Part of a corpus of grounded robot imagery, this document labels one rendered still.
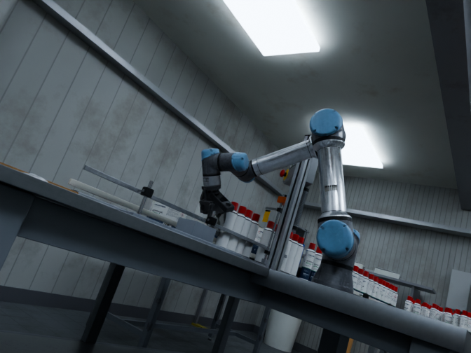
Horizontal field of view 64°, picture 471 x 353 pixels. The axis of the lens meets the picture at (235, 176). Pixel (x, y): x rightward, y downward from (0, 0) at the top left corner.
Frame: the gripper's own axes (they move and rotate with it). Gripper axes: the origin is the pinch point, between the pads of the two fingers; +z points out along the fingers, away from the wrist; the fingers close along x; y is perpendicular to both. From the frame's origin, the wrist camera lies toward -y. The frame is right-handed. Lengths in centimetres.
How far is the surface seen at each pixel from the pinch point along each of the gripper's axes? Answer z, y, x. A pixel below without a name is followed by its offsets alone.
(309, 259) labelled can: 28, -1, -60
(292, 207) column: -7.4, -16.3, -29.4
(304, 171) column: -22.0, -16.3, -39.0
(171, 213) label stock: -2.3, 44.5, -6.3
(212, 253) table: -18, -64, 55
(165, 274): -16, -60, 64
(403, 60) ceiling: -97, 28, -250
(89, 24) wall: -149, 231, -55
